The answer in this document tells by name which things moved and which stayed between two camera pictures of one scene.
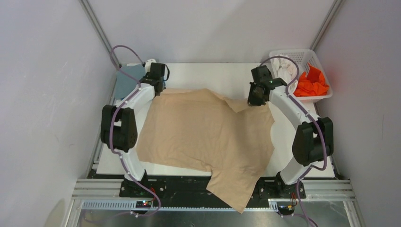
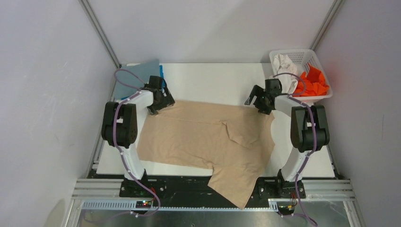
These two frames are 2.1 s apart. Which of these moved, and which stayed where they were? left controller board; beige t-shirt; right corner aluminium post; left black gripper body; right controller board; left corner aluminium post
Moved: left black gripper body; beige t-shirt
Stayed: left controller board; right controller board; left corner aluminium post; right corner aluminium post
